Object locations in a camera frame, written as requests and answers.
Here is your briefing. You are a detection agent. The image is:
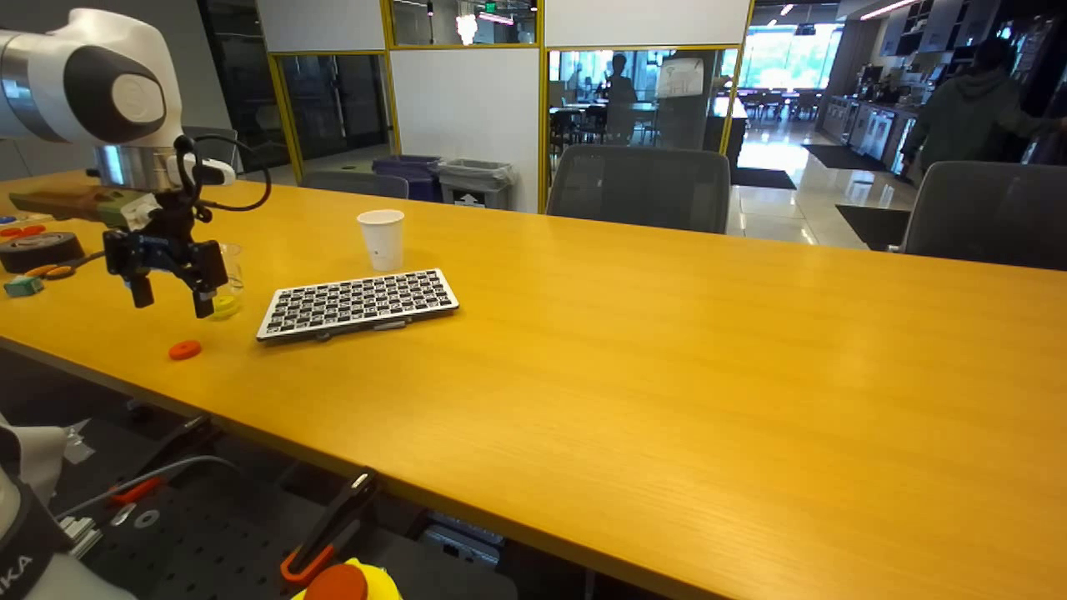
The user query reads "person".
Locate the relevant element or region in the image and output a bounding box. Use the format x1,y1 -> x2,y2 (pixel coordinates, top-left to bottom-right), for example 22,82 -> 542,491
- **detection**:
602,53 -> 641,144
899,37 -> 1067,183

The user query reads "grey office chair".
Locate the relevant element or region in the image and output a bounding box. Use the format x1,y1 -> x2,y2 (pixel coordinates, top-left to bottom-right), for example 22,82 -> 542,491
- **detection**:
889,160 -> 1067,273
545,145 -> 733,235
299,170 -> 410,200

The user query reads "black clamp with orange handle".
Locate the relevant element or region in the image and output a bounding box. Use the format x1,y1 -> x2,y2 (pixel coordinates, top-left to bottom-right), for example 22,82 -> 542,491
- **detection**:
107,414 -> 219,507
279,467 -> 382,586

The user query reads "black tape roll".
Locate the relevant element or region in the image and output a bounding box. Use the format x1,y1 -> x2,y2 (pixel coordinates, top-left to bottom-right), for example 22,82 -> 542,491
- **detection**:
0,231 -> 87,275

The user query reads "white paper sign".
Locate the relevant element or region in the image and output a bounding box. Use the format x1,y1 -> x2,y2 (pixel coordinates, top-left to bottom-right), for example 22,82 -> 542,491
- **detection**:
655,56 -> 706,100

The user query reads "yellow rubber duck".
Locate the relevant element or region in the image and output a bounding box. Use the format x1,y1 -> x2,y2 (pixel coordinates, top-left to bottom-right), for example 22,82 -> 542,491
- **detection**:
290,557 -> 404,600

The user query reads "kitchen counter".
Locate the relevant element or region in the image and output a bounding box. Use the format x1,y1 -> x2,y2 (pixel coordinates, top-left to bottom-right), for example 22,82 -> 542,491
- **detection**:
820,93 -> 919,161

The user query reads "blue trash bin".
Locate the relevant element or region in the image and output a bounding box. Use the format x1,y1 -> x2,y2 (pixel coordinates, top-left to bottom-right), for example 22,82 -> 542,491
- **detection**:
372,154 -> 443,203

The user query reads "black floor mat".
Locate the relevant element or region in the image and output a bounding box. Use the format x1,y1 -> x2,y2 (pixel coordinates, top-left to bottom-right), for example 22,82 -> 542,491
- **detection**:
731,167 -> 798,191
835,203 -> 912,252
801,142 -> 890,173

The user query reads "grey trash bin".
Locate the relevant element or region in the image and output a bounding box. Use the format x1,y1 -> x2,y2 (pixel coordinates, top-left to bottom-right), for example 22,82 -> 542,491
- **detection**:
437,158 -> 516,212

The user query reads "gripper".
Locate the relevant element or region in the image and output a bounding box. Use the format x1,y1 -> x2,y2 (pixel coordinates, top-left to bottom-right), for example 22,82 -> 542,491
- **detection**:
103,190 -> 229,320

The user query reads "grey cable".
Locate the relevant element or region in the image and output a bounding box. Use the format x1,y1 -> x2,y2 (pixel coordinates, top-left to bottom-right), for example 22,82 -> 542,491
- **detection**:
53,454 -> 244,523

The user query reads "white board with black squares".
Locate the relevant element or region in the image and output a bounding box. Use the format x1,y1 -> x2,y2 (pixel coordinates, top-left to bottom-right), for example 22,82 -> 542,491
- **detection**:
255,267 -> 461,345

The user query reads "white paper cup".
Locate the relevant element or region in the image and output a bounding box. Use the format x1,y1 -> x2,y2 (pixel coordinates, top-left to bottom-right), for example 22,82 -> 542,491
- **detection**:
357,209 -> 406,273

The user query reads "clear plastic cup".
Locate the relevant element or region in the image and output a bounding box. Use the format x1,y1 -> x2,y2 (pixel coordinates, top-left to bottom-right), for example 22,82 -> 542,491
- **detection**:
213,242 -> 245,298

